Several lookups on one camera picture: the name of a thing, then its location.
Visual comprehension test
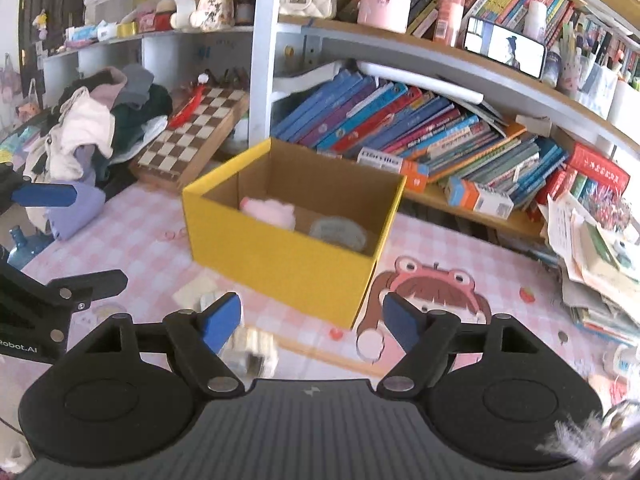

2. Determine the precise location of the cream garment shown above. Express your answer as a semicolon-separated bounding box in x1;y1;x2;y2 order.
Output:
45;87;117;181

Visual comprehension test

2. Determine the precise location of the small white bottle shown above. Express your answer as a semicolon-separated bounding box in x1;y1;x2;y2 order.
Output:
522;0;548;43

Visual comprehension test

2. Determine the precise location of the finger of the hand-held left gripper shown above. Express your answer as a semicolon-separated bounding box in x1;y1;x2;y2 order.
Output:
42;269;129;313
0;162;79;216

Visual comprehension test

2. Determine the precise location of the pink garment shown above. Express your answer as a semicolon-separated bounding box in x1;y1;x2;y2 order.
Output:
87;67;128;103

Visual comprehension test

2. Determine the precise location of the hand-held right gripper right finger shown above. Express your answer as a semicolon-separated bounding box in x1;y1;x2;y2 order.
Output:
376;291;556;397

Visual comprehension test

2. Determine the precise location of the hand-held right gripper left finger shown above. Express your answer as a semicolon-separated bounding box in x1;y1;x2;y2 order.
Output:
70;291;247;397

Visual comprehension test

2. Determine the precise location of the white wooden bookshelf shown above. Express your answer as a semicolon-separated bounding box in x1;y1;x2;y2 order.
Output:
42;0;640;241

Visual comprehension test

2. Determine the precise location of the long white orange carton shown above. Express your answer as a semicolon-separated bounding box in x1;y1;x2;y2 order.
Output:
357;147;430;193

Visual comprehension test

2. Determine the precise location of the orange and white carton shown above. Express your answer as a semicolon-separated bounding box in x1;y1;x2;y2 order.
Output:
445;177;515;219

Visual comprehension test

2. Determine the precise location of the white cloth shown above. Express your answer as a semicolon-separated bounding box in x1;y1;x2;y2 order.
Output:
120;116;168;158

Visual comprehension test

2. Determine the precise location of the dark green garment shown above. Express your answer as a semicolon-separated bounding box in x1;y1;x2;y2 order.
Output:
111;85;173;161

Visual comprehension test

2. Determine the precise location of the yellow cardboard box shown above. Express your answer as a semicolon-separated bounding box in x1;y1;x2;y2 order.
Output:
181;137;407;331

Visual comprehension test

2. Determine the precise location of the thick red book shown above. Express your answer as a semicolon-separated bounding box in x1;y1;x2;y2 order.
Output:
537;142;632;211

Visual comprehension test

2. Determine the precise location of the lilac garment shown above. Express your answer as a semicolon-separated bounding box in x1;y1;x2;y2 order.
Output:
47;182;106;242

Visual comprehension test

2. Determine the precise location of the grey garment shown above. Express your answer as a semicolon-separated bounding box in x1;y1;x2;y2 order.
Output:
117;64;156;106

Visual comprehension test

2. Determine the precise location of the pink plush toy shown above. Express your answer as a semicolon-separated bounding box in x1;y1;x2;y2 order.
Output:
239;197;297;232

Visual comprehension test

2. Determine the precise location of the pink checked desktop mat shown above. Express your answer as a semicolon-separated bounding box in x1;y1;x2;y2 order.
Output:
0;180;640;480

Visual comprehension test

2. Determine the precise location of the wooden chessboard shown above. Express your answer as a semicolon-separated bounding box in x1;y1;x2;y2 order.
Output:
131;86;250;192

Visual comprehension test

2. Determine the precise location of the salmon lotion bottle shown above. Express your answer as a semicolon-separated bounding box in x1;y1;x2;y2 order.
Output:
434;0;466;47

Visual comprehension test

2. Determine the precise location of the white fluffy feather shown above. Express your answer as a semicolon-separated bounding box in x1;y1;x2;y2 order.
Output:
535;410;613;461

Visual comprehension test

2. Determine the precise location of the small mirror on shelf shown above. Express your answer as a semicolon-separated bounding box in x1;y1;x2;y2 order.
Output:
464;16;547;80

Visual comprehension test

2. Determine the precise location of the red tassel ornament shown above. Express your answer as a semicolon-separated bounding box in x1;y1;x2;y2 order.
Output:
167;74;210;130

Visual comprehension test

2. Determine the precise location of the pile of papers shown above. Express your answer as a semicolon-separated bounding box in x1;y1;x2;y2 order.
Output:
542;192;640;346

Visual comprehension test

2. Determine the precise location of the row of leaning blue books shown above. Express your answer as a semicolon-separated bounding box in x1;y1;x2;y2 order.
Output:
272;67;571;208

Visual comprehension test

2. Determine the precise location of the blue water bottle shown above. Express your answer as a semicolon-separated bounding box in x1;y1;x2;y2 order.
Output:
6;226;53;271

